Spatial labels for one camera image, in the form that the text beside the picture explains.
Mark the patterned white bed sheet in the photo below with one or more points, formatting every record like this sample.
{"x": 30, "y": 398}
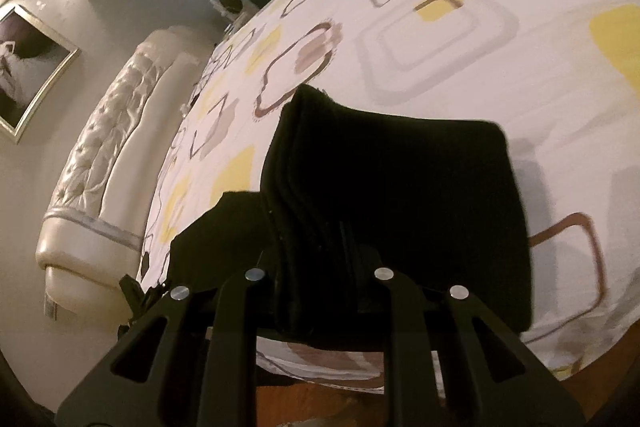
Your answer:
{"x": 561, "y": 77}

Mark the framed wall picture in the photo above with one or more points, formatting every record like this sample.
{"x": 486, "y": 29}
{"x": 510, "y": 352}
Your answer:
{"x": 33, "y": 57}

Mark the black pants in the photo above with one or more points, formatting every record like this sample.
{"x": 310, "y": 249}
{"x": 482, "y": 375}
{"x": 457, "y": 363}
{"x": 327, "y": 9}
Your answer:
{"x": 343, "y": 193}

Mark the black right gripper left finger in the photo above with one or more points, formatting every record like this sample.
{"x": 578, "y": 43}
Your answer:
{"x": 190, "y": 361}

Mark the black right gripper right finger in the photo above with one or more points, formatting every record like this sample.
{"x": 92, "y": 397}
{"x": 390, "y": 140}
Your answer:
{"x": 480, "y": 373}

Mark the white tufted headboard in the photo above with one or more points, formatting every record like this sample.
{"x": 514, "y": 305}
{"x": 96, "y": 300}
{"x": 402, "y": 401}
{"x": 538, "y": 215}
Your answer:
{"x": 92, "y": 232}

